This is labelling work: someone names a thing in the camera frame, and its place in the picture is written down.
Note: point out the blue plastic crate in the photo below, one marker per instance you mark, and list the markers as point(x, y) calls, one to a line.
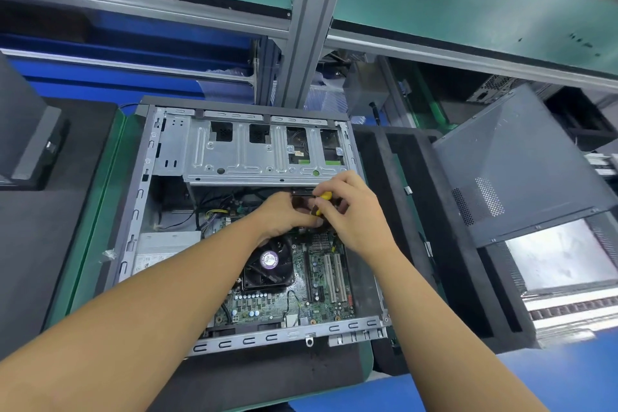
point(125, 59)

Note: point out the person's left forearm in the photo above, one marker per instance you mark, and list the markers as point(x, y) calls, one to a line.
point(116, 330)

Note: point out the clear plastic bag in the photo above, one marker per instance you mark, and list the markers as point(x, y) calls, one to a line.
point(333, 96)

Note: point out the thick aluminium frame post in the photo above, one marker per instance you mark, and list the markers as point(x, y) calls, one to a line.
point(314, 16)

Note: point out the person's right forearm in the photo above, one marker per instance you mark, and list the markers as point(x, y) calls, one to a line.
point(454, 339)

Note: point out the grey case side panel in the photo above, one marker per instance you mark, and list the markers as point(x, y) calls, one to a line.
point(521, 165)

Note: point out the silver power supply unit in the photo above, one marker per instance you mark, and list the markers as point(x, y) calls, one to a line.
point(164, 248)

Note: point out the green motherboard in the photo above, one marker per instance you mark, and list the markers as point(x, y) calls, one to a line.
point(309, 291)

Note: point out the scattered small black screws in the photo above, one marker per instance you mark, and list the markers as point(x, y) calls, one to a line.
point(581, 40)

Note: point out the distant computer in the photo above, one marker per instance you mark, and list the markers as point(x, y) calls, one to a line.
point(492, 88)

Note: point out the grey metal conveyor plate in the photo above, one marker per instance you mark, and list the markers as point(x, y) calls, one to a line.
point(560, 252)

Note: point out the aluminium conveyor frame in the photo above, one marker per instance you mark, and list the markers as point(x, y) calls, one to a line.
point(575, 310)

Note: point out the silver computer case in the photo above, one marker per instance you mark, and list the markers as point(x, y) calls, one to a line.
point(29, 132)

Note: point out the dark grey computer case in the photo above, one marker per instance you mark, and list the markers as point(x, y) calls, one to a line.
point(251, 146)

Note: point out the person's right hand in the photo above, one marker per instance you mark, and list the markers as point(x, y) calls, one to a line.
point(357, 219)

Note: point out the black divided foam tray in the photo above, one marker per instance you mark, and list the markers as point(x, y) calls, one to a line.
point(434, 243)

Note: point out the black CPU fan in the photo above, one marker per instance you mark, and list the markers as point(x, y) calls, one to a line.
point(267, 260)

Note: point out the person's left hand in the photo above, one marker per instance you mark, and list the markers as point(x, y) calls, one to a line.
point(285, 214)

